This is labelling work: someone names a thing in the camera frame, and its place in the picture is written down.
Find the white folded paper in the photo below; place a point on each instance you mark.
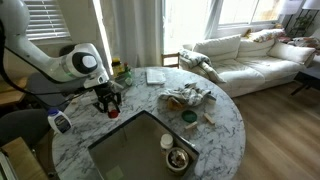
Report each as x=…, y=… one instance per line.
x=155, y=76

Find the grey patterned blanket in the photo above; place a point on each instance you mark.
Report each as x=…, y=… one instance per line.
x=200, y=65

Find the black coffee table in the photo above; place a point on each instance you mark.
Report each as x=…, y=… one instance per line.
x=308, y=78

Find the green bottle with red cap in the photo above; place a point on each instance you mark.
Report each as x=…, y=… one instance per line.
x=127, y=68

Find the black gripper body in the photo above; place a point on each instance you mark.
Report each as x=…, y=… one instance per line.
x=104, y=91

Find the brown bread rolls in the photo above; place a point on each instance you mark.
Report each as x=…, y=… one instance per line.
x=173, y=104

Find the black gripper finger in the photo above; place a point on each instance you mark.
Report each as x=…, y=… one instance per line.
x=99, y=106
x=117, y=101

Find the wooden desk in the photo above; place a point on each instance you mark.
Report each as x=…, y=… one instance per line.
x=11, y=93

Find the navy cardboard box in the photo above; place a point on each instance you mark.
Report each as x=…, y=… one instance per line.
x=140, y=146

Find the wooden chair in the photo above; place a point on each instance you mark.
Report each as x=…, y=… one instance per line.
x=170, y=60

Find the white lamp shade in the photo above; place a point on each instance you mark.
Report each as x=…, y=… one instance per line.
x=311, y=4
x=290, y=6

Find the plant on black stand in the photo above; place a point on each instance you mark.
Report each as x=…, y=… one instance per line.
x=301, y=25

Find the small jar with orange lid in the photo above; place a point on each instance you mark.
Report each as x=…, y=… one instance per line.
x=113, y=114

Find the wooden block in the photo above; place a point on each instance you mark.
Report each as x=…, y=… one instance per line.
x=75, y=101
x=191, y=125
x=209, y=118

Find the white sheer curtain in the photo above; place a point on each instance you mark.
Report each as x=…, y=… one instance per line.
x=133, y=30

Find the white window blinds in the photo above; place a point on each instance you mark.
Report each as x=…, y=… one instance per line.
x=46, y=18

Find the floral patterned pillow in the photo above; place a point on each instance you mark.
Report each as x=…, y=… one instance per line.
x=266, y=35

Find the bowl with contents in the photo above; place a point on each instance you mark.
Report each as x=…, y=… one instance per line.
x=177, y=160

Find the white bottle with blue cap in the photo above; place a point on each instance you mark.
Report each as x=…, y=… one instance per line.
x=60, y=121

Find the green round lid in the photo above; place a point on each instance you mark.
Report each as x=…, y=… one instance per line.
x=189, y=116

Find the dark office chair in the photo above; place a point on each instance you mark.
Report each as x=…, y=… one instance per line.
x=23, y=126

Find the white sofa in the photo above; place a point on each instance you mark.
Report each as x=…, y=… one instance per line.
x=253, y=63

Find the brown jar with yellow lid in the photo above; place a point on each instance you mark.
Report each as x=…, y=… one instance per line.
x=116, y=66

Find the striped grey white cloth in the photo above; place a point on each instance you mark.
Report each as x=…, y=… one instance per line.
x=188, y=93

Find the floral cushion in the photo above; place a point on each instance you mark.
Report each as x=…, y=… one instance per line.
x=305, y=42

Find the green sticky note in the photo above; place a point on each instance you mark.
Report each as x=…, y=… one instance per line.
x=115, y=173

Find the grey chair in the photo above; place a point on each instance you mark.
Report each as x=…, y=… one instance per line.
x=40, y=87

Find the small white jar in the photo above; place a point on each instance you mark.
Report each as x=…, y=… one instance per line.
x=166, y=141

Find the light wooden furniture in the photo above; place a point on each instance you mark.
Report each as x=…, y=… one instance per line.
x=23, y=160

